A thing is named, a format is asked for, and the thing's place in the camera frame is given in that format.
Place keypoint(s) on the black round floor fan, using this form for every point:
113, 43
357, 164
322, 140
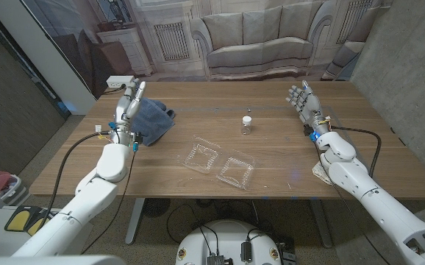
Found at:
156, 207

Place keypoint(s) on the clear plastic clamshell container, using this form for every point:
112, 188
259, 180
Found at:
216, 163

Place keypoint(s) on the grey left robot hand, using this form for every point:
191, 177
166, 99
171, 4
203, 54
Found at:
126, 114

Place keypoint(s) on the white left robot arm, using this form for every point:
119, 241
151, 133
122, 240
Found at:
87, 198

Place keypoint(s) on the printed sofa room backdrop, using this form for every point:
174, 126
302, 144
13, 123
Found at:
256, 40

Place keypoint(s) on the yellow black foot pedal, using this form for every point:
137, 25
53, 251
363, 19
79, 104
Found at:
17, 221

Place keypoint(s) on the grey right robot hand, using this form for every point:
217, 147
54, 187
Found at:
310, 106

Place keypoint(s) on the blue folded towel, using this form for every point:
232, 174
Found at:
153, 121

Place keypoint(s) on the small clear bottle white cap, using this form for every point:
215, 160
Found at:
246, 126

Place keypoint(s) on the white power strip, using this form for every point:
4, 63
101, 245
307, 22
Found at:
118, 81

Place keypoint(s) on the crumpled white paper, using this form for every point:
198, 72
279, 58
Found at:
320, 173

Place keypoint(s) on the grey table leg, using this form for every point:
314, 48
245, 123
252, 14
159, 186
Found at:
135, 221
321, 224

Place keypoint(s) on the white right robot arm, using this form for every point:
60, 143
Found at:
378, 202

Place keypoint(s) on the white robot torso base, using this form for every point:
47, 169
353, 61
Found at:
227, 239

